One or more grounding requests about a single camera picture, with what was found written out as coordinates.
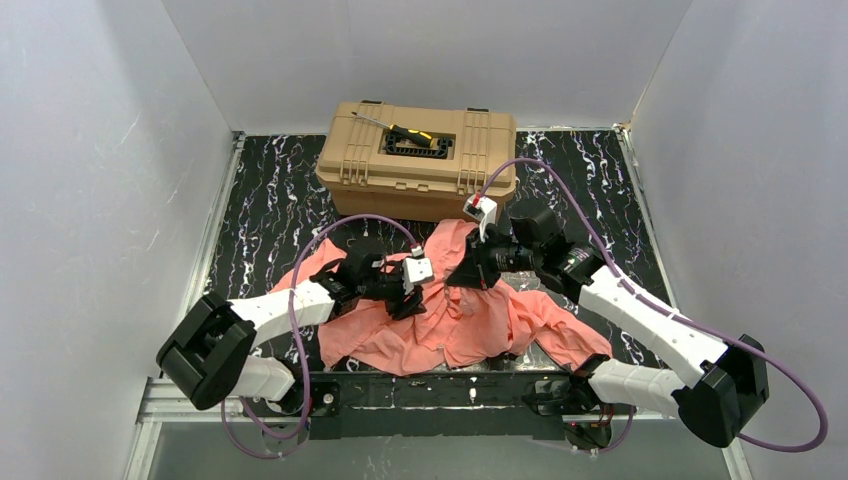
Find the pink jacket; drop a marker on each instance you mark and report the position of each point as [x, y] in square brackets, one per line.
[459, 326]

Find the black toolbox handle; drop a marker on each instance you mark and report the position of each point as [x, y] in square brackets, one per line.
[395, 145]

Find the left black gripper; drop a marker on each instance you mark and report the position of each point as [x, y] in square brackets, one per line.
[400, 295]

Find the tan plastic toolbox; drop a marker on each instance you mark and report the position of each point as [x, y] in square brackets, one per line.
[362, 179]

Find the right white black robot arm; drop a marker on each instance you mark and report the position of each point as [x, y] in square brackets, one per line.
[713, 387]

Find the black yellow screwdriver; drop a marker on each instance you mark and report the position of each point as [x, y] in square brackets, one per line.
[419, 138]

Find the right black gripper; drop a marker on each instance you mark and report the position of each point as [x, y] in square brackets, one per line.
[482, 258]

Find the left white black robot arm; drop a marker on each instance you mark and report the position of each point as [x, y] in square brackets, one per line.
[209, 354]

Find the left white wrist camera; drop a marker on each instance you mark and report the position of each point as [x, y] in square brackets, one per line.
[417, 269]

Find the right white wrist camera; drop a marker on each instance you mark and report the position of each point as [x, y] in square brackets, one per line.
[483, 210]

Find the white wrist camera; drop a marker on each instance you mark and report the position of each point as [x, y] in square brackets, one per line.
[483, 210]
[417, 269]

